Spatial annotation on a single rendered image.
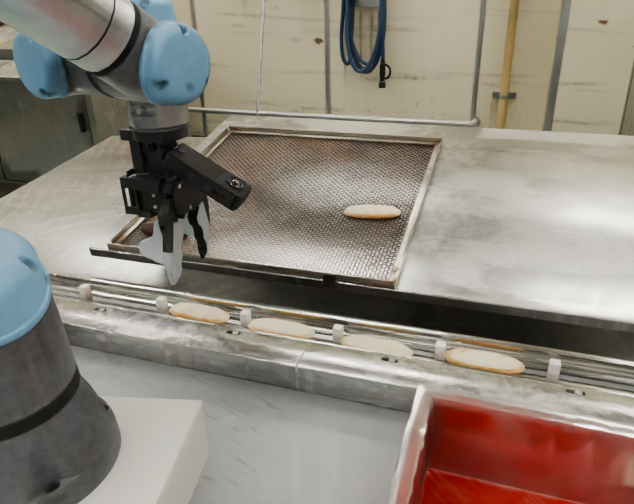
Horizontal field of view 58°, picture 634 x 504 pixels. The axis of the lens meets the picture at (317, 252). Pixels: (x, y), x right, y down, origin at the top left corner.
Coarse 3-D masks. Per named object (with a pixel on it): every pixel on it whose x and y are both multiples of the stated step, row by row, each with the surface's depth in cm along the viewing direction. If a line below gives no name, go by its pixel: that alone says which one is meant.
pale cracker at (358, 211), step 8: (352, 208) 103; (360, 208) 102; (368, 208) 102; (376, 208) 102; (384, 208) 102; (392, 208) 102; (352, 216) 102; (360, 216) 101; (368, 216) 101; (376, 216) 101; (384, 216) 100; (392, 216) 100
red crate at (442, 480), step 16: (432, 480) 61; (448, 480) 61; (464, 480) 61; (480, 480) 61; (432, 496) 59; (448, 496) 59; (464, 496) 59; (480, 496) 59; (496, 496) 59; (512, 496) 59; (528, 496) 59; (544, 496) 59
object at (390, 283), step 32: (256, 128) 135; (224, 160) 125; (256, 160) 123; (288, 160) 122; (352, 160) 120; (256, 192) 112; (352, 192) 109; (384, 192) 108; (128, 224) 104; (224, 224) 103; (288, 224) 102; (352, 224) 100; (384, 224) 100; (192, 256) 94; (224, 256) 95; (320, 256) 93; (352, 256) 93
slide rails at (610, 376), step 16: (64, 288) 95; (96, 288) 95; (112, 304) 90; (144, 304) 90; (288, 320) 85; (384, 336) 81; (400, 336) 80; (432, 352) 77; (496, 352) 77; (528, 368) 74; (544, 368) 73; (576, 368) 73; (592, 368) 73; (576, 384) 70; (624, 384) 71
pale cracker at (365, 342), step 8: (352, 336) 79; (360, 336) 79; (368, 336) 79; (344, 344) 78; (352, 344) 78; (360, 344) 77; (368, 344) 77; (376, 344) 77; (384, 344) 77; (392, 344) 77; (400, 344) 77; (384, 352) 76; (392, 352) 76; (400, 352) 76; (408, 352) 76
